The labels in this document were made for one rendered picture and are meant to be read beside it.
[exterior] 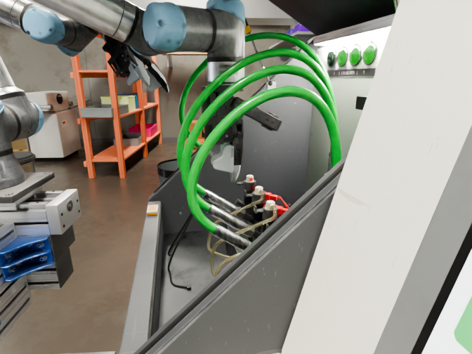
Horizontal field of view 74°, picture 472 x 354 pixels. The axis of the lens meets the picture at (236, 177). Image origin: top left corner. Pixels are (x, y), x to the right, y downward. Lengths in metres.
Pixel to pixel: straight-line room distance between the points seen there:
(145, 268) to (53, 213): 0.39
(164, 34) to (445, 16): 0.40
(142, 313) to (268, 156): 0.65
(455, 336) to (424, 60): 0.21
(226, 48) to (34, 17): 0.49
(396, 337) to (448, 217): 0.10
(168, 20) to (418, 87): 0.40
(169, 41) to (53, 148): 5.39
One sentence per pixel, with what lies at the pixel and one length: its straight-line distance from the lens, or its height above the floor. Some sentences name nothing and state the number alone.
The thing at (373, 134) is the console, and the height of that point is 1.27.
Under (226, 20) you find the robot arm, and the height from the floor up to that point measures 1.43.
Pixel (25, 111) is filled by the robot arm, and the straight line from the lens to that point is 1.17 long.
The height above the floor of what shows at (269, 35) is 1.42.
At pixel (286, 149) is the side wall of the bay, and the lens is 1.06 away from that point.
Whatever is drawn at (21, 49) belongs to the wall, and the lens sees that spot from 7.92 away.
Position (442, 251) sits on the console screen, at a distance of 0.26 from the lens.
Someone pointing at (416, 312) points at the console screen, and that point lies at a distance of 0.28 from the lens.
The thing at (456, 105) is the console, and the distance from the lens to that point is 0.28.
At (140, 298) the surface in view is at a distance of 0.63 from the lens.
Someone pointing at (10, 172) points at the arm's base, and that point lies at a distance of 1.07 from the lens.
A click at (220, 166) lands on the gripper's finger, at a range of 0.68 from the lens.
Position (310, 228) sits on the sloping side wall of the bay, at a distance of 0.39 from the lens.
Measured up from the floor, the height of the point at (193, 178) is 1.20.
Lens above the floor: 1.33
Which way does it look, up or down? 18 degrees down
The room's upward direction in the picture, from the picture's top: straight up
